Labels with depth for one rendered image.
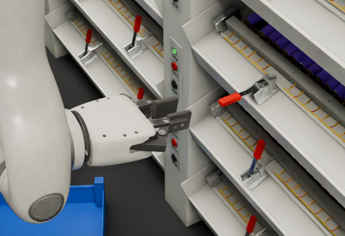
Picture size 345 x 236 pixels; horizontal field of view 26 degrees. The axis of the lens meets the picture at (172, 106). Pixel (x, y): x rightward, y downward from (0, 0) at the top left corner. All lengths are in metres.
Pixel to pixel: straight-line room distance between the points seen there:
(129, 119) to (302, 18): 0.27
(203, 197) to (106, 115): 0.56
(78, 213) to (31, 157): 0.81
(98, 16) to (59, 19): 0.33
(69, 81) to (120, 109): 0.97
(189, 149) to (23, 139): 0.65
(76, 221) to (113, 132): 0.66
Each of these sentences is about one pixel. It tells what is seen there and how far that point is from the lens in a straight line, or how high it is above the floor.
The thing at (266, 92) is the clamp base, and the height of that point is 0.50.
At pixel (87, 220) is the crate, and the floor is 0.00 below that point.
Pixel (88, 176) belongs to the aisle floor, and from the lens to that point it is 1.74.
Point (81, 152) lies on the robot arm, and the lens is 0.99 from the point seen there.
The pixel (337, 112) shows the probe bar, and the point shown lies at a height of 0.53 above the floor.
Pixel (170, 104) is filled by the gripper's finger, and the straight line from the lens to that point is 1.10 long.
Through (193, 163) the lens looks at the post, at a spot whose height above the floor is 0.19.
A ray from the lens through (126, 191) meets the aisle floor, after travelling 1.70.
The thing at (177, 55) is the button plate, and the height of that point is 0.44.
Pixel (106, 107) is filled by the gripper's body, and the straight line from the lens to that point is 1.05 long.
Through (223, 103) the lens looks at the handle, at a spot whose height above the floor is 0.51.
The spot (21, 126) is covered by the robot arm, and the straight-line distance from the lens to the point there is 0.86.
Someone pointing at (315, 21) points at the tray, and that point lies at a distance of 1.02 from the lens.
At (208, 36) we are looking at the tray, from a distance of 1.30.
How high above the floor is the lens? 1.25
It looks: 41 degrees down
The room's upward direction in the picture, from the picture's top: straight up
